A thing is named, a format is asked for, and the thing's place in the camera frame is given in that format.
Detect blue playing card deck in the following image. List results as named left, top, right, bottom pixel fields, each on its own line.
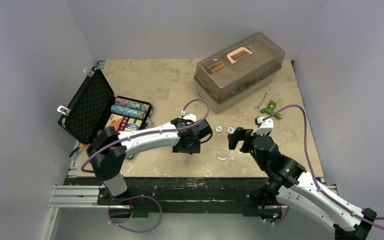
left=124, top=117, right=143, bottom=132

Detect red dice row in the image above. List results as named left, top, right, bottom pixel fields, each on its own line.
left=119, top=116, right=129, bottom=131

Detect silver open-end wrench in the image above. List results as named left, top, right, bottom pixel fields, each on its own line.
left=254, top=92, right=270, bottom=112

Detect green grey chip row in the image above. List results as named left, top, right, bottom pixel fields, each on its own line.
left=114, top=97, right=151, bottom=112

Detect red playing card deck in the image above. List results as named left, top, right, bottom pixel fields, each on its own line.
left=104, top=113, right=125, bottom=132

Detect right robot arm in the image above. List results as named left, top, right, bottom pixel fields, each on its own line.
left=227, top=127, right=377, bottom=240

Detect green plastic faucet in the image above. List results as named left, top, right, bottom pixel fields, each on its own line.
left=260, top=100, right=283, bottom=120

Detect hammer inside tool box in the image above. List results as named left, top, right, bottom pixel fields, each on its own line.
left=205, top=60, right=231, bottom=74

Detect clear dealer button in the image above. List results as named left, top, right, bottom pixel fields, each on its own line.
left=216, top=150, right=229, bottom=161

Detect black poker set case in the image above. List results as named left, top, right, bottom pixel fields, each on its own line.
left=57, top=66, right=154, bottom=145

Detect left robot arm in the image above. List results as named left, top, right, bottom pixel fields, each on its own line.
left=86, top=118, right=213, bottom=205

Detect silver case handle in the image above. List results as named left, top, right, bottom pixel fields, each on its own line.
left=146, top=117, right=155, bottom=129

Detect translucent brown tool box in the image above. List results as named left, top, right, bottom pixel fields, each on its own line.
left=193, top=32, right=285, bottom=113

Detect pink tool box handle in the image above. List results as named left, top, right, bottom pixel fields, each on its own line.
left=226, top=46, right=253, bottom=64

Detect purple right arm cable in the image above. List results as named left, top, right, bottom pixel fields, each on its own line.
left=262, top=104, right=384, bottom=233

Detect light blue chip row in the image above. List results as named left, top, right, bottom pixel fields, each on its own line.
left=110, top=104, right=146, bottom=120

